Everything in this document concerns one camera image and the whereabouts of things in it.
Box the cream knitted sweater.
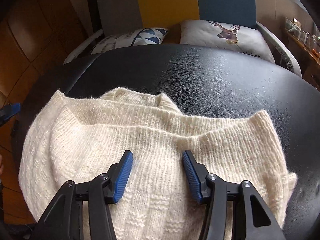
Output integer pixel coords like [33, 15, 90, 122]
[18, 88, 297, 239]

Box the person left hand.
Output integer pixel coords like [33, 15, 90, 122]
[0, 155, 4, 176]

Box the deer print cushion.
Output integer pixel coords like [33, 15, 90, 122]
[180, 20, 275, 63]

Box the blue triangle pattern cushion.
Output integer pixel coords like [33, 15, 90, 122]
[91, 28, 169, 54]

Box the wooden side table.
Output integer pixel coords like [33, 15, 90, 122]
[283, 30, 319, 91]

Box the grey yellow blue armchair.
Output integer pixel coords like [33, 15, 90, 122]
[66, 0, 301, 75]

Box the jar with oranges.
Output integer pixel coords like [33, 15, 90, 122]
[311, 43, 320, 59]

